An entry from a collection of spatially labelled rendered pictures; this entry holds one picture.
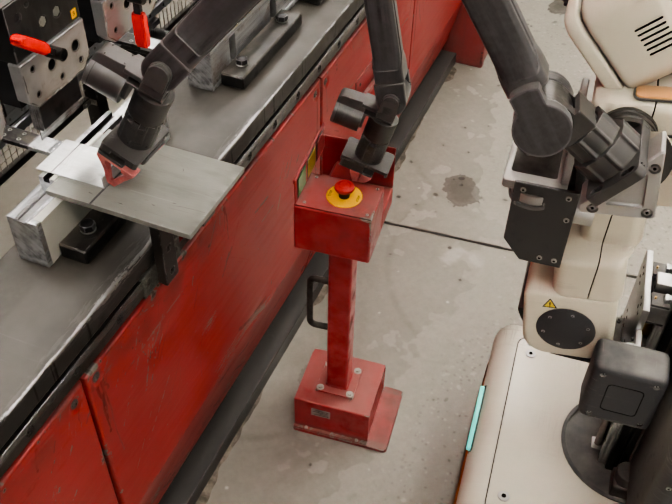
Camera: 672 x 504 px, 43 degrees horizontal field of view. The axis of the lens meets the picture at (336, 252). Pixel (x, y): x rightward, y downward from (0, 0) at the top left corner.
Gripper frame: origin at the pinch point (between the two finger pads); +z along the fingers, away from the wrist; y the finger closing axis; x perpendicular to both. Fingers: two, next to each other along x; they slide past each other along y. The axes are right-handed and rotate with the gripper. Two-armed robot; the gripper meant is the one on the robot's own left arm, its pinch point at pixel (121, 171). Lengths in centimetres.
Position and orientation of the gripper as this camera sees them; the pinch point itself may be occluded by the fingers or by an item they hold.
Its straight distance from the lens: 143.0
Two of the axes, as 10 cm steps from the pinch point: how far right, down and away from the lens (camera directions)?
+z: -4.4, 5.3, 7.3
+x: 8.2, 5.6, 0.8
